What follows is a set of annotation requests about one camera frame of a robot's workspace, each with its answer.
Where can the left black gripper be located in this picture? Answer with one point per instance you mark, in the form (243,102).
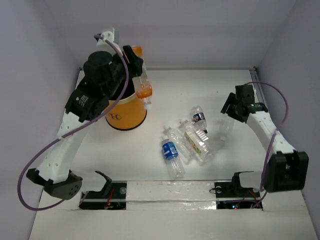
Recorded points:
(130,61)

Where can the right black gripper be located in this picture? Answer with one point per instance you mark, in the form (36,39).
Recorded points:
(228,107)

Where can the orange plastic bottle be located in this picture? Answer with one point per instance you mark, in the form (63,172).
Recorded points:
(143,88)

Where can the clear bottle blue cap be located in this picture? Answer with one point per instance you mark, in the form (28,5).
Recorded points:
(225,127)

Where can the dark blue label bottle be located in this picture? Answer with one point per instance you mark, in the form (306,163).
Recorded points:
(199,118)

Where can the blue label water bottle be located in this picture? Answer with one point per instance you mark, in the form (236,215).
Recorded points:
(172,159)

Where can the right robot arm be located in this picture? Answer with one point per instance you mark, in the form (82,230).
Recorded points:
(284,168)

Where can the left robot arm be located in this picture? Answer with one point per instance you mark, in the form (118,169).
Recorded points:
(106,77)

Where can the orange cylindrical bin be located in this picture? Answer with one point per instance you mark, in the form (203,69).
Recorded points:
(129,113)

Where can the clear unlabeled plastic bottle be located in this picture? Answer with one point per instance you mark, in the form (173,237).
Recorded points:
(180,142)

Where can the aluminium rail back edge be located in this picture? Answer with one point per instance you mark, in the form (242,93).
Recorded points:
(175,68)

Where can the aluminium rail edge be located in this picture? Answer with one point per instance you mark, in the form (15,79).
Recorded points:
(257,87)
(175,68)

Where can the aluminium rail right edge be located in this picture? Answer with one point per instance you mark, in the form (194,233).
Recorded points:
(257,87)

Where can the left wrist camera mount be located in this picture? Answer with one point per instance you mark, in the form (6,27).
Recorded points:
(109,34)

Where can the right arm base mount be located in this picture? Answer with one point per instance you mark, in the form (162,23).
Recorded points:
(240,192)

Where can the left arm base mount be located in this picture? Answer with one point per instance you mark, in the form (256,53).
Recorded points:
(111,197)

